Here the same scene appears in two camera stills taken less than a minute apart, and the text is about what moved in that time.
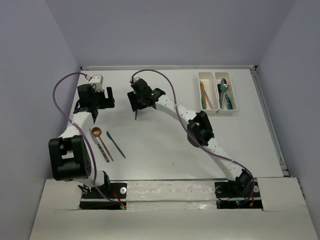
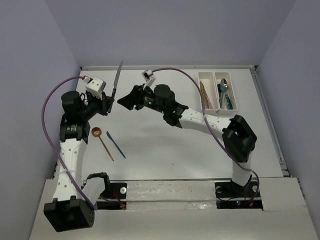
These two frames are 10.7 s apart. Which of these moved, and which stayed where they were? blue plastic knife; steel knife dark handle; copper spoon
Moved: steel knife dark handle
Stayed: blue plastic knife; copper spoon
